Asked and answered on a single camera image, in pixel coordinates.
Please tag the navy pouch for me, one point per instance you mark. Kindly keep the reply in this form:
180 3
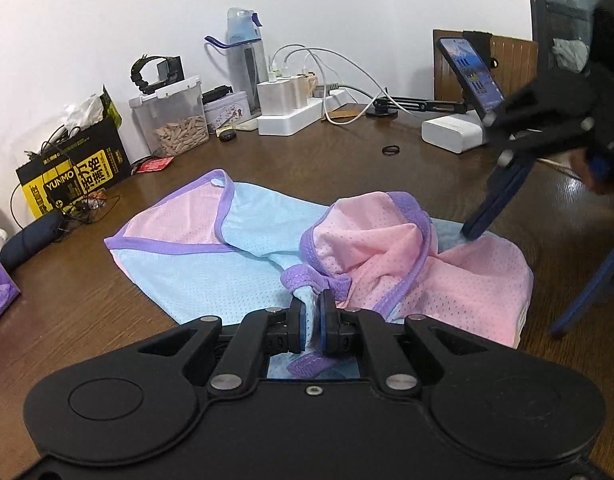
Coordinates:
32 237

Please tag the green snack packet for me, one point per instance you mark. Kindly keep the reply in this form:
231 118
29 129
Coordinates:
112 107

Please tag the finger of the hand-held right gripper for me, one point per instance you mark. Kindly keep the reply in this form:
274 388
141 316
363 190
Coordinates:
479 220
594 295

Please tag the red packet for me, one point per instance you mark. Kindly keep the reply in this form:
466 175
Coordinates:
154 164

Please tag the black wrist watch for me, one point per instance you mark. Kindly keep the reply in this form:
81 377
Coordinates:
142 72

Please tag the crumpled white tissue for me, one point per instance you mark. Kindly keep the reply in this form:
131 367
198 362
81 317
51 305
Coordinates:
84 110

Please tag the black smartphone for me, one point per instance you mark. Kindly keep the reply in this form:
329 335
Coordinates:
472 72

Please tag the black phone holder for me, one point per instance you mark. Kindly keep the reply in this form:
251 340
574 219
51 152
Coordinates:
387 109

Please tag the large white charger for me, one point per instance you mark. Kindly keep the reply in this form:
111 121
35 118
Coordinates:
272 95

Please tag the tan paper card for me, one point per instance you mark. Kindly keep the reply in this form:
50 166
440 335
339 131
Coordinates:
344 115

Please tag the white rounded box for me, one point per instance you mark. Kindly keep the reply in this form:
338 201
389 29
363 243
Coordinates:
454 132

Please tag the clear blue water bottle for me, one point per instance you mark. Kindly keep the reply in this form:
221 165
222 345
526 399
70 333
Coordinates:
247 60

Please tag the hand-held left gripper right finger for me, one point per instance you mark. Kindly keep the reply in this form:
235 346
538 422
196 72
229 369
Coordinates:
327 330

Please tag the white printed tin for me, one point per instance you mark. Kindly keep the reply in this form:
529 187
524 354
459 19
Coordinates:
227 110

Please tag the clear container of wooden pieces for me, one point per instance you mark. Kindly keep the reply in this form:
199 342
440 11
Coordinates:
174 120

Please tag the beige charger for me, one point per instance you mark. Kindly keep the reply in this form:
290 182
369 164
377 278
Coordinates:
312 82

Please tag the black window frame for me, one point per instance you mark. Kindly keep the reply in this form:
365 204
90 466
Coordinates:
562 10

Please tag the black key fob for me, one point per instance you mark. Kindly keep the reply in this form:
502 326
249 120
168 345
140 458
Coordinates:
228 135

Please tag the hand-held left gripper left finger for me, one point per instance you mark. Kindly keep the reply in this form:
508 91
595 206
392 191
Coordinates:
298 327

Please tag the wooden chair back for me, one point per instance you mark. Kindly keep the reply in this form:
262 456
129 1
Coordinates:
512 60

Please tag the yellow and black box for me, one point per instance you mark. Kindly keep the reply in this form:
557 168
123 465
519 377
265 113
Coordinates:
77 175

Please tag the pink blue mesh garment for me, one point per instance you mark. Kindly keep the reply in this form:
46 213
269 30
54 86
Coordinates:
197 260

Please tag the white power strip with chargers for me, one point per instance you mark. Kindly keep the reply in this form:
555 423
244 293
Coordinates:
359 71

